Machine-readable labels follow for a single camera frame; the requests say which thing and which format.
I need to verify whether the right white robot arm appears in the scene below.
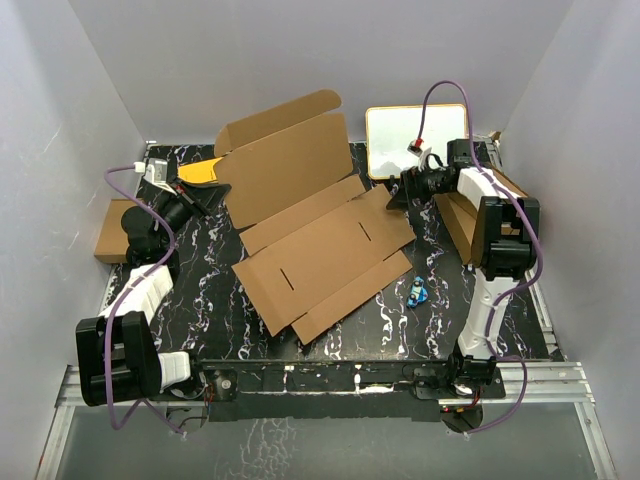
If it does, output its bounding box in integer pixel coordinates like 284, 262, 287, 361
387, 139, 540, 397

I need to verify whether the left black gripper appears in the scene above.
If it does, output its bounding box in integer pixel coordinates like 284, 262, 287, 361
156, 177, 231, 247

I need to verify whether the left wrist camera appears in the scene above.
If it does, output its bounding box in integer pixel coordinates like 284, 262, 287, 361
133, 159, 170, 190

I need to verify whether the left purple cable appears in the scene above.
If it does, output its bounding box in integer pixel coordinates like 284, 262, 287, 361
102, 164, 186, 436

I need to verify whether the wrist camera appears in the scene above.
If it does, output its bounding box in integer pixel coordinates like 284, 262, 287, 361
133, 159, 170, 190
407, 139, 432, 163

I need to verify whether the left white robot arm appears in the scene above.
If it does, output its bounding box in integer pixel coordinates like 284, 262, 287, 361
75, 180, 231, 406

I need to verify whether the yellow pad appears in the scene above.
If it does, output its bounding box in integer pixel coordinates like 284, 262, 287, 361
178, 157, 222, 185

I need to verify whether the purple cable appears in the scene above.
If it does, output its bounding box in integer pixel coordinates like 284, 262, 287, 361
417, 80, 546, 435
102, 164, 186, 436

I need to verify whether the cardboard box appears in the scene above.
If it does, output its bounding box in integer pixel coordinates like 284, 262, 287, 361
434, 167, 540, 278
214, 89, 415, 344
94, 199, 135, 265

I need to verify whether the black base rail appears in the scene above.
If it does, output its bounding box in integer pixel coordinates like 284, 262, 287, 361
159, 359, 506, 422

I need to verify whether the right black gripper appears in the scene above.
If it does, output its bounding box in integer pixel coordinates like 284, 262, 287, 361
387, 160, 454, 211

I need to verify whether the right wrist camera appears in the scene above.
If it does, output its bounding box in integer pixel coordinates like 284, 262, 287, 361
407, 139, 432, 163

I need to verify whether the blue toy car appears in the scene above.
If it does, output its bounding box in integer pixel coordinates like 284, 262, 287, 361
406, 276, 428, 308

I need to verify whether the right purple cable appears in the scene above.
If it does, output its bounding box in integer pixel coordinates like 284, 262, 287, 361
417, 80, 546, 435

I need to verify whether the white board yellow frame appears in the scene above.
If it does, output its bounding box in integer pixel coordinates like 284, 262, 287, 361
365, 104, 468, 181

